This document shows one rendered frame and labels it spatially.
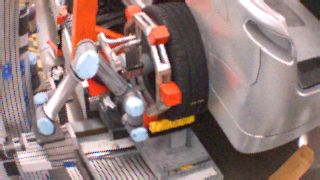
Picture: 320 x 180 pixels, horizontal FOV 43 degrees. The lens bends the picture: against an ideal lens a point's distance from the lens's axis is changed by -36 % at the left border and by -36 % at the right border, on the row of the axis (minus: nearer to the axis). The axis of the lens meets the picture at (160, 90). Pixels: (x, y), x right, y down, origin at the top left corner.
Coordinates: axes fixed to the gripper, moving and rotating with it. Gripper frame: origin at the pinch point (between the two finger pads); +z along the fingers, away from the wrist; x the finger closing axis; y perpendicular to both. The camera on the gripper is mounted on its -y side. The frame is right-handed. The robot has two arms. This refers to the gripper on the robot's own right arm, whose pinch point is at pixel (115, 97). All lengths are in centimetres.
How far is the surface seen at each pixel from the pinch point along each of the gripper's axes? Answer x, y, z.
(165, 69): -23.8, 13.2, -5.3
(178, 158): -37, -60, 7
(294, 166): -128, -82, -41
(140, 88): -23.7, -20.8, 30.8
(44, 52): 22, -83, 217
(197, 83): -38.1, 5.0, -10.6
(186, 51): -34.8, 20.9, -5.1
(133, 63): -10.3, 16.3, 0.9
